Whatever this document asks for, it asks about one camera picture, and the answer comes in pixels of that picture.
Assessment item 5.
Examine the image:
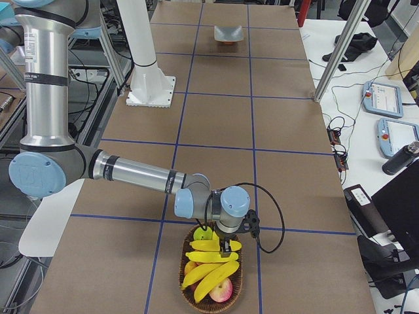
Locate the black monitor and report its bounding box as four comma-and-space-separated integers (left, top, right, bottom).
372, 161, 418, 257

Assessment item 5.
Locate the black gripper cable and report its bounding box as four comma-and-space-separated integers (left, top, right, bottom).
235, 183, 285, 254

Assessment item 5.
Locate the aluminium frame post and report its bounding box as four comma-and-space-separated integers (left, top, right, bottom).
314, 0, 371, 103

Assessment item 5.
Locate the circuit board lower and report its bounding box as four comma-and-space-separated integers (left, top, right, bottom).
334, 152, 348, 172

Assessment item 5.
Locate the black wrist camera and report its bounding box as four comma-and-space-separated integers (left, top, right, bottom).
236, 209, 260, 239

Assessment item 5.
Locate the upper blue teach pendant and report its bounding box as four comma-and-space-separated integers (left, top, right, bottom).
362, 80, 403, 118

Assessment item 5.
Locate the black cloth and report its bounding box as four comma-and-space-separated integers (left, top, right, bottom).
341, 33, 378, 63

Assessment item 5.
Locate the lower blue teach pendant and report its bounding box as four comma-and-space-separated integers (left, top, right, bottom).
377, 118, 418, 158

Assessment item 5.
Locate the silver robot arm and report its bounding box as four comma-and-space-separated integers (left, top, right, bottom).
9, 1, 250, 257

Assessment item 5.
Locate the black box with label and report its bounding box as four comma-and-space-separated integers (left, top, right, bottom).
344, 184, 390, 237

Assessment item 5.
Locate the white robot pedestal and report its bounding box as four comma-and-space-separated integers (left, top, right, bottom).
117, 0, 176, 108

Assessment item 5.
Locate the yellow starfruit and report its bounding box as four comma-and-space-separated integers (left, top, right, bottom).
212, 231, 220, 242

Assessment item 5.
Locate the green apple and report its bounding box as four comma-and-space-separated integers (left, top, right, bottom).
193, 226, 213, 241

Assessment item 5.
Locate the grey square plate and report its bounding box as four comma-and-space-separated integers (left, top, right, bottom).
213, 26, 244, 44

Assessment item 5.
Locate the black water bottle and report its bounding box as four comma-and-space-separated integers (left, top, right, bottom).
382, 141, 418, 175

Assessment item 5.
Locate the yellow banana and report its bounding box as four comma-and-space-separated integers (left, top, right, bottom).
185, 251, 239, 263
194, 260, 240, 303
181, 263, 222, 290
189, 240, 242, 252

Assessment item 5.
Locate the blue teach pendant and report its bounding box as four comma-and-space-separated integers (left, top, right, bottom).
362, 80, 403, 118
377, 118, 418, 158

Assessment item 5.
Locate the red apple front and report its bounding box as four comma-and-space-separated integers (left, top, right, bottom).
209, 277, 233, 303

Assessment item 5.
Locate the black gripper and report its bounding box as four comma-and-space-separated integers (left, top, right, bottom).
215, 229, 236, 258

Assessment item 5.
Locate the circuit board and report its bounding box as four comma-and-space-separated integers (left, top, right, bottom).
327, 129, 341, 145
334, 152, 348, 172

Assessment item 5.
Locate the circuit board upper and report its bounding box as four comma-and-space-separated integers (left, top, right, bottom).
327, 129, 341, 145

